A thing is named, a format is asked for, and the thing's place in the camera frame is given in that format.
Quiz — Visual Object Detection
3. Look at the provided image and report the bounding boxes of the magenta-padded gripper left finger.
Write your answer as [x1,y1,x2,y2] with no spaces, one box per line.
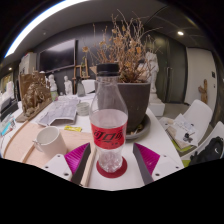
[42,142,93,187]

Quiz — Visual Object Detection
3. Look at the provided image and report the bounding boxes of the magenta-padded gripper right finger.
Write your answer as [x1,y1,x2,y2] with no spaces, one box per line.
[132,142,185,186]

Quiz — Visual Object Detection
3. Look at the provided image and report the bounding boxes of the clear red-label drink bottle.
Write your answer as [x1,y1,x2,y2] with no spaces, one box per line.
[89,63,129,174]

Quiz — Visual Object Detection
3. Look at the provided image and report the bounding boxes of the white ceramic mug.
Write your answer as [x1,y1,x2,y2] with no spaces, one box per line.
[32,125,68,159]

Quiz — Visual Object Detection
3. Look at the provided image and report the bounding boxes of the grey plant saucer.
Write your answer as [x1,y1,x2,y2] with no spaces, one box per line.
[125,113,152,140]

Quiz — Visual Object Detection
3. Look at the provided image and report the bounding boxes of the yellow packet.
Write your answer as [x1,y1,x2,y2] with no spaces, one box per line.
[63,125,83,133]

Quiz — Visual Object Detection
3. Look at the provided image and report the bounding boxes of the flat round red coaster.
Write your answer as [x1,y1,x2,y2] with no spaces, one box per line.
[96,156,128,179]

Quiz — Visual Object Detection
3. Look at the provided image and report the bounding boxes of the stack of papers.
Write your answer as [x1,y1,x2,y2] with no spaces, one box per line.
[166,113,199,151]

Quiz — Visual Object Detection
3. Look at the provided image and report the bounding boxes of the open printed magazine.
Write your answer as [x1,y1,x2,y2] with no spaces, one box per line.
[35,98,81,127]

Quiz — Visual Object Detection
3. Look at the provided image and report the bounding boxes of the dried plant in dark pot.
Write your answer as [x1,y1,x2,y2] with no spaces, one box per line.
[81,9,161,134]

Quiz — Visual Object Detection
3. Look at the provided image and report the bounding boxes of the light wooden board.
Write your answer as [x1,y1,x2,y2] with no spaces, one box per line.
[2,120,98,188]

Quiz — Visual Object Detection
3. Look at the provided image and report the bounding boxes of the black backpack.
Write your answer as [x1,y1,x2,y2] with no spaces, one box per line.
[189,135,224,167]

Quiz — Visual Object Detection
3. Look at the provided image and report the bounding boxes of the small glass bottle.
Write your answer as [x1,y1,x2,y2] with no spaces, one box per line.
[76,77,86,98]

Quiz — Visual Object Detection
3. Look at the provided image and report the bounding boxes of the small white figurine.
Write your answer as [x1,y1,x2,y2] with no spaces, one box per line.
[63,75,73,96]
[47,73,58,101]

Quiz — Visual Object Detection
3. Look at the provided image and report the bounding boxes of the brown carved sculpture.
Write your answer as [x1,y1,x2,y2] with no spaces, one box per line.
[15,71,53,123]

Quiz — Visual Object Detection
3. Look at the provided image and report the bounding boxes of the tall white plaster statue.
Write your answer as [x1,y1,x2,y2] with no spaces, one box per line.
[143,51,166,118]

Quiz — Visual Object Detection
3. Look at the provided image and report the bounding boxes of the small wooden figure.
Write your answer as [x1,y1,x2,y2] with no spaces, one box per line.
[197,78,208,104]

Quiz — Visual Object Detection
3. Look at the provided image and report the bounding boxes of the wooden easel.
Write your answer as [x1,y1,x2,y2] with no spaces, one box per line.
[72,57,90,94]

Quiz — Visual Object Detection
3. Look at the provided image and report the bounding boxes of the white cabinet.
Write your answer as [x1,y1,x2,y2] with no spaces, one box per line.
[18,52,38,75]

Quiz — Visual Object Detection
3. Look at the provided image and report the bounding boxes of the long ceiling light strip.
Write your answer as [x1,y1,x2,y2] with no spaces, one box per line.
[3,0,91,58]

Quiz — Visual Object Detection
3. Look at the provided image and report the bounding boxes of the black wall television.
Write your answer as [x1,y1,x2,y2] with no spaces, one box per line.
[38,39,77,73]

